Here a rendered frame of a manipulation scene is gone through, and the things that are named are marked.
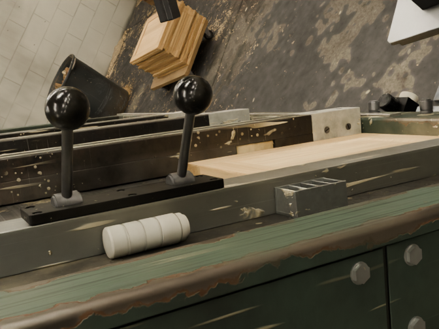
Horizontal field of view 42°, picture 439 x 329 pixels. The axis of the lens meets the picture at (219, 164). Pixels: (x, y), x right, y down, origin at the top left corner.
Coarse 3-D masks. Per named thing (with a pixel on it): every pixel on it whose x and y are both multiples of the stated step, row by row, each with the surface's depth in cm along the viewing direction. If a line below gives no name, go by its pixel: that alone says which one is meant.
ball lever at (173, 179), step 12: (180, 84) 53; (192, 84) 52; (204, 84) 53; (180, 96) 52; (192, 96) 52; (204, 96) 52; (180, 108) 53; (192, 108) 53; (204, 108) 53; (192, 120) 55; (192, 132) 56; (180, 156) 57; (180, 168) 58; (168, 180) 59; (180, 180) 58; (192, 180) 59
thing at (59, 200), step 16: (48, 96) 47; (64, 96) 47; (80, 96) 47; (48, 112) 47; (64, 112) 46; (80, 112) 47; (64, 128) 47; (64, 144) 50; (64, 160) 51; (64, 176) 52; (64, 192) 53
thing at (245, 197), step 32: (352, 160) 69; (384, 160) 70; (416, 160) 73; (224, 192) 59; (256, 192) 61; (352, 192) 68; (0, 224) 52; (64, 224) 52; (96, 224) 53; (192, 224) 58; (224, 224) 60; (0, 256) 49; (32, 256) 50; (64, 256) 52
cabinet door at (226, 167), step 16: (304, 144) 106; (320, 144) 104; (336, 144) 104; (352, 144) 102; (368, 144) 100; (384, 144) 98; (400, 144) 96; (208, 160) 98; (224, 160) 96; (240, 160) 95; (256, 160) 94; (272, 160) 92; (288, 160) 91; (304, 160) 89; (320, 160) 87; (224, 176) 85
